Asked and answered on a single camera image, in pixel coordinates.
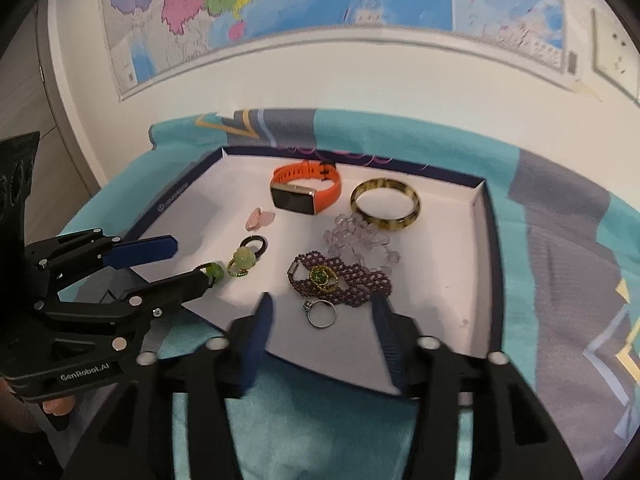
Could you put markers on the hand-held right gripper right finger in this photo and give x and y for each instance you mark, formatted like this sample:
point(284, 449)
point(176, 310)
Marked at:
point(385, 340)

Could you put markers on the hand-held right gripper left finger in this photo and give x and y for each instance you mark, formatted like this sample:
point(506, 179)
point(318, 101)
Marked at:
point(260, 340)

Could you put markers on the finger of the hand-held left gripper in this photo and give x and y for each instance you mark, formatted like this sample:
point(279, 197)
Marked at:
point(175, 290)
point(140, 251)

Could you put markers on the navy shallow cardboard box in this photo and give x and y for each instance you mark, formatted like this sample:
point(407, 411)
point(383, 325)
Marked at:
point(440, 285)

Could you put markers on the tortoiseshell bangle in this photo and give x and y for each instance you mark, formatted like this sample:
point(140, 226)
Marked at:
point(385, 225)

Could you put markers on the orange smart watch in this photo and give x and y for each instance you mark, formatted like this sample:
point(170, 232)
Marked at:
point(295, 200)

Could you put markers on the person's left hand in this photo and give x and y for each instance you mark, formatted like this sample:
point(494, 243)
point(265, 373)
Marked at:
point(57, 406)

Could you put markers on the grey cabinet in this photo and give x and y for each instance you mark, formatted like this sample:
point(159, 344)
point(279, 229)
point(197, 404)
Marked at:
point(45, 110)

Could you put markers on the teal grey printed blanket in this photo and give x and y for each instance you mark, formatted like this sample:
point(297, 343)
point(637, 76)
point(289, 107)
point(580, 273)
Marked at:
point(550, 260)

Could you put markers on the white wall outlet plate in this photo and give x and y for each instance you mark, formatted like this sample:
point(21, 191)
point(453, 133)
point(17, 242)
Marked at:
point(617, 50)

